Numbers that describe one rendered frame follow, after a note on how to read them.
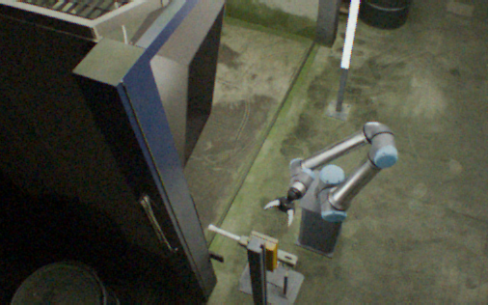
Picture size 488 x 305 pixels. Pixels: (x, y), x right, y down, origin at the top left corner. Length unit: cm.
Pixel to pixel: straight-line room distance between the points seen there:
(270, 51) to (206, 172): 157
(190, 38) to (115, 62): 106
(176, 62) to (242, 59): 234
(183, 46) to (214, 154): 165
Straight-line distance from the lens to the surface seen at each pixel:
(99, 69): 150
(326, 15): 464
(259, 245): 176
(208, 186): 376
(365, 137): 239
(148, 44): 153
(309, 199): 300
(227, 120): 415
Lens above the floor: 326
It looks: 54 degrees down
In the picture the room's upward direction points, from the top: 5 degrees counter-clockwise
